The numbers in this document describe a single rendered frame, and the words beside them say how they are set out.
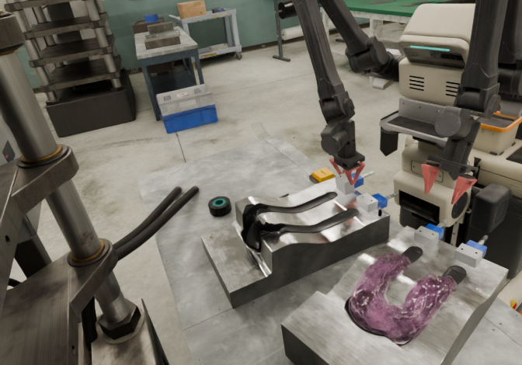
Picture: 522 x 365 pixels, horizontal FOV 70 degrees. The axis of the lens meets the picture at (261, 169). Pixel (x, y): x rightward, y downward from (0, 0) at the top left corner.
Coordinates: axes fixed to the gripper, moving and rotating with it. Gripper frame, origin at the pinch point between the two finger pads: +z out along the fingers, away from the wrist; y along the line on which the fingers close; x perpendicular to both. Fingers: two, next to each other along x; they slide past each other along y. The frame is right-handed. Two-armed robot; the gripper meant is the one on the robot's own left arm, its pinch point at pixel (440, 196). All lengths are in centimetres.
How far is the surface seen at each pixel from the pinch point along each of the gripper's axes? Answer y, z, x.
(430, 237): 0.3, 11.5, 2.7
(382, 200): -16.7, 8.3, 4.1
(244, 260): -30, 31, -31
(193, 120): -329, 42, 117
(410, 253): -1.6, 16.9, -0.9
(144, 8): -647, -92, 161
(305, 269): -18.8, 28.7, -19.2
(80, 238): -38, 24, -72
